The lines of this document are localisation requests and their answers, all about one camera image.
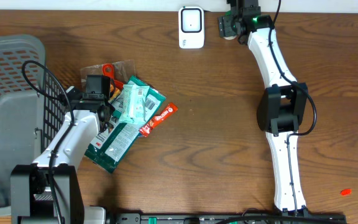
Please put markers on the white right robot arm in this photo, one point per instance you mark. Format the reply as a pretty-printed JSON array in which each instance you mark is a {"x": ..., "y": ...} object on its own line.
[{"x": 281, "y": 108}]

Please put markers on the small red floor marker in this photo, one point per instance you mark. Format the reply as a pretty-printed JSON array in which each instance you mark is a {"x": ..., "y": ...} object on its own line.
[{"x": 346, "y": 192}]

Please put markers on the white jar green lid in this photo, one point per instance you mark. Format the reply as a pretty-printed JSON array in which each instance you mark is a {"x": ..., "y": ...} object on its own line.
[{"x": 230, "y": 38}]

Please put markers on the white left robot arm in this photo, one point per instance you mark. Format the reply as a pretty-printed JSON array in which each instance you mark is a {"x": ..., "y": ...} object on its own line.
[{"x": 47, "y": 190}]

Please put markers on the green packaged item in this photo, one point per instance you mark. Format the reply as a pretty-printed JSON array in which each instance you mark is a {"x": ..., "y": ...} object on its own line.
[{"x": 108, "y": 148}]

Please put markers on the red snack stick packet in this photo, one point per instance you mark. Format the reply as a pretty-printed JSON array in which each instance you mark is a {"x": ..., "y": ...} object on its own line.
[{"x": 169, "y": 110}]

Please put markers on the red packaged item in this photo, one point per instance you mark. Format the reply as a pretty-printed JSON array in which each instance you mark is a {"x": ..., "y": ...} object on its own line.
[{"x": 122, "y": 71}]

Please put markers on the white barcode scanner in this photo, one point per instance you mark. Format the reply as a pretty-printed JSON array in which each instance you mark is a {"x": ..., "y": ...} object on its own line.
[{"x": 191, "y": 27}]

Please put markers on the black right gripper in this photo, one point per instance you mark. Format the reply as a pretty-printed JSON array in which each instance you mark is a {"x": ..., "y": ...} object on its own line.
[{"x": 224, "y": 28}]

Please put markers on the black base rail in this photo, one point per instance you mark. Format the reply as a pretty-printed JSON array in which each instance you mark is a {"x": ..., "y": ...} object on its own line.
[{"x": 251, "y": 215}]

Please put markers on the pale green small packet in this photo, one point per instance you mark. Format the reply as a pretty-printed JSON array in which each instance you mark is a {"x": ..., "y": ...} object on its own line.
[{"x": 133, "y": 109}]

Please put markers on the grey plastic basket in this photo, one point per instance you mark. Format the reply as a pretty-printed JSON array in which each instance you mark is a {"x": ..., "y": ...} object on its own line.
[{"x": 29, "y": 115}]

